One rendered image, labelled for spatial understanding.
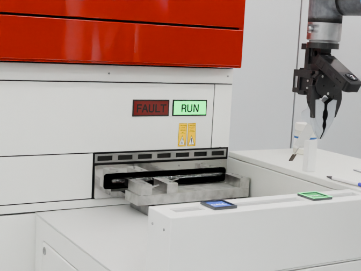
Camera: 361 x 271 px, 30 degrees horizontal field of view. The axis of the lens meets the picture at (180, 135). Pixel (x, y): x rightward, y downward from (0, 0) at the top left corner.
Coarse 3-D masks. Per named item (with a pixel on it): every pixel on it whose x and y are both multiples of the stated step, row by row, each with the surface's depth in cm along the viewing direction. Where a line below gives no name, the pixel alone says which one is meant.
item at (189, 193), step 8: (200, 184) 198; (208, 184) 199; (216, 184) 199; (224, 184) 200; (128, 192) 185; (152, 192) 184; (160, 192) 185; (184, 192) 187; (192, 192) 188; (200, 192) 190; (208, 192) 191; (216, 192) 193; (224, 192) 194; (232, 192) 195; (240, 192) 197; (248, 192) 198; (128, 200) 185; (136, 200) 181; (144, 200) 181; (152, 200) 182; (160, 200) 184; (168, 200) 185; (176, 200) 186; (184, 200) 187; (192, 200) 189; (200, 200) 190
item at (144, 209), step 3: (132, 204) 191; (132, 207) 191; (135, 207) 189; (138, 207) 188; (141, 207) 186; (144, 207) 185; (147, 207) 183; (138, 210) 188; (141, 210) 186; (144, 210) 185; (147, 210) 183; (144, 213) 185; (147, 213) 183
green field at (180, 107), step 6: (174, 102) 197; (180, 102) 198; (186, 102) 199; (192, 102) 200; (198, 102) 201; (204, 102) 202; (174, 108) 197; (180, 108) 198; (186, 108) 199; (192, 108) 200; (198, 108) 202; (204, 108) 203; (174, 114) 198; (180, 114) 199; (186, 114) 200; (192, 114) 201; (198, 114) 202; (204, 114) 203
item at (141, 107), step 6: (138, 102) 191; (144, 102) 192; (150, 102) 193; (156, 102) 194; (162, 102) 195; (138, 108) 191; (144, 108) 192; (150, 108) 193; (156, 108) 194; (162, 108) 195; (138, 114) 192; (144, 114) 193; (150, 114) 194; (156, 114) 195; (162, 114) 196
